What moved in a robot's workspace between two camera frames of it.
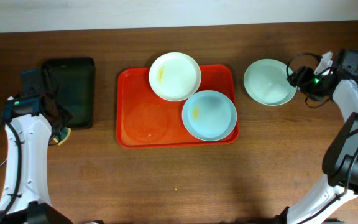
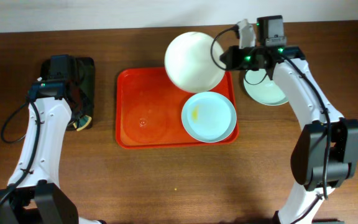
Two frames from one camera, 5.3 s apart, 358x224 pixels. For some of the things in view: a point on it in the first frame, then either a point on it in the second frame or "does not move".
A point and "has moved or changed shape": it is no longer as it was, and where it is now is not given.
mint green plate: x=266 y=82 does not move
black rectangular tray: x=75 y=77 does not move
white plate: x=174 y=76 to x=192 y=61
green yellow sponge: x=64 y=134 has moved or changed shape
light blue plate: x=209 y=116 does not move
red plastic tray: x=144 y=119 does not move
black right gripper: x=302 y=78 to x=229 y=61
